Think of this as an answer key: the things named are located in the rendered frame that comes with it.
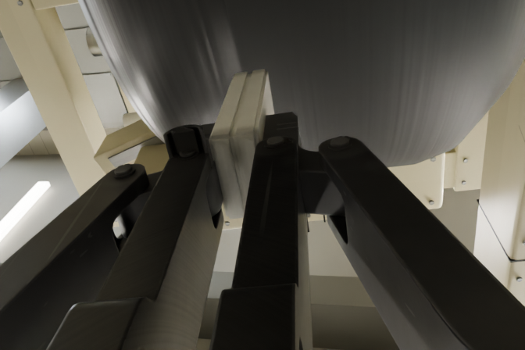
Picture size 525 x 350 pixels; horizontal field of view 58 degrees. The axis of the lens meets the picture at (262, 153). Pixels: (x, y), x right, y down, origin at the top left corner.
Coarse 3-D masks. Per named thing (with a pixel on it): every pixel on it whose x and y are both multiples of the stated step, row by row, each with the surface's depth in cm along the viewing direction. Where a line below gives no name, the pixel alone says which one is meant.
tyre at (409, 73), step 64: (128, 0) 26; (192, 0) 26; (256, 0) 26; (320, 0) 26; (384, 0) 25; (448, 0) 25; (512, 0) 26; (128, 64) 30; (192, 64) 28; (256, 64) 28; (320, 64) 28; (384, 64) 28; (448, 64) 28; (512, 64) 32; (320, 128) 33; (384, 128) 34; (448, 128) 34
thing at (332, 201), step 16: (288, 112) 17; (272, 128) 16; (288, 128) 16; (304, 160) 14; (304, 176) 13; (320, 176) 13; (304, 192) 13; (320, 192) 13; (336, 192) 13; (320, 208) 13; (336, 208) 13
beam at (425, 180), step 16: (144, 160) 98; (160, 160) 97; (432, 160) 86; (400, 176) 88; (416, 176) 88; (432, 176) 88; (416, 192) 90; (432, 192) 90; (432, 208) 93; (224, 224) 97; (240, 224) 96
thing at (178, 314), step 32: (192, 128) 14; (192, 160) 14; (160, 192) 12; (192, 192) 12; (160, 224) 11; (192, 224) 11; (128, 256) 10; (160, 256) 10; (192, 256) 11; (128, 288) 9; (160, 288) 9; (192, 288) 11; (64, 320) 8; (96, 320) 8; (128, 320) 7; (160, 320) 9; (192, 320) 10
